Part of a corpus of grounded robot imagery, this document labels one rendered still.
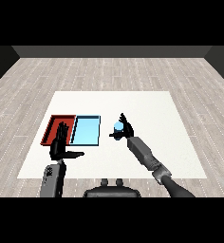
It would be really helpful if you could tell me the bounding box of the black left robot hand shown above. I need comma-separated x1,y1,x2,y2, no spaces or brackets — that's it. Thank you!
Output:
48,121,85,161

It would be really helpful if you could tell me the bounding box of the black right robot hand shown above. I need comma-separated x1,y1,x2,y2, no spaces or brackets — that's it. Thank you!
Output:
108,112,135,140

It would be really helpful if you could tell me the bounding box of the dark grey robot body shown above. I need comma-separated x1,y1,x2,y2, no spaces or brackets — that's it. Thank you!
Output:
83,178,141,198

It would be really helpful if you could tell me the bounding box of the shallow light blue open box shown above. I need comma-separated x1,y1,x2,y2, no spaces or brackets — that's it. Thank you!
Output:
69,115,102,147

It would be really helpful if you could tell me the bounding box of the shallow red open box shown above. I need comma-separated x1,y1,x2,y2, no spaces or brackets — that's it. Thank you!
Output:
40,114,77,147

